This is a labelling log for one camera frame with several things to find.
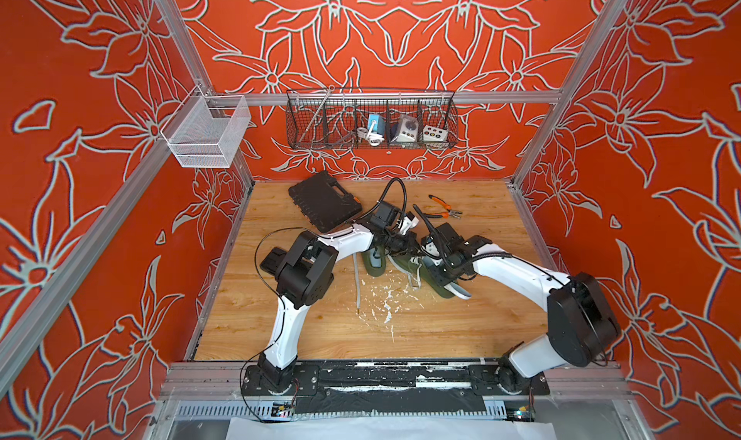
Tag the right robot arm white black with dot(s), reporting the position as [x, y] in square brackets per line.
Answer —
[581, 324]

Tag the grey insole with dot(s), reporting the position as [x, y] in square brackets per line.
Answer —
[454, 286]

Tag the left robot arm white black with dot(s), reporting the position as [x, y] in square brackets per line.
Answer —
[304, 273]

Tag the clear plastic wall bin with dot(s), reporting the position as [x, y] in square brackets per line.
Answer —
[199, 138]

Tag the white device in basket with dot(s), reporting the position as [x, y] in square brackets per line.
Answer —
[407, 131]

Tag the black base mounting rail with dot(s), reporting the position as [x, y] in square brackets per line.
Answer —
[355, 388]

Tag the black flat pad on table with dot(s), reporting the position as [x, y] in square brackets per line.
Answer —
[272, 263]

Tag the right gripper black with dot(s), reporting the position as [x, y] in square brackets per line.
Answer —
[434, 271]

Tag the white dotted box in basket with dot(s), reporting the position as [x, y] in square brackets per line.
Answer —
[434, 136]

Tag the green canvas shoe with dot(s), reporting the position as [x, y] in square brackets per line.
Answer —
[409, 264]
[374, 261]

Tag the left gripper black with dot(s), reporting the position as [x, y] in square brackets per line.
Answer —
[409, 242]

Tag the black wire wall basket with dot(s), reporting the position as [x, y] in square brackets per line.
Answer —
[337, 118]

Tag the orange handled pliers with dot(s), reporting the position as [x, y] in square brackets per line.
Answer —
[446, 210]

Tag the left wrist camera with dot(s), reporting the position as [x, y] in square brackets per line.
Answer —
[408, 222]

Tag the blue box in basket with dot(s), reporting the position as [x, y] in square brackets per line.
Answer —
[376, 128]

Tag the black tool case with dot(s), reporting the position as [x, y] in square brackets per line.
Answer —
[324, 202]

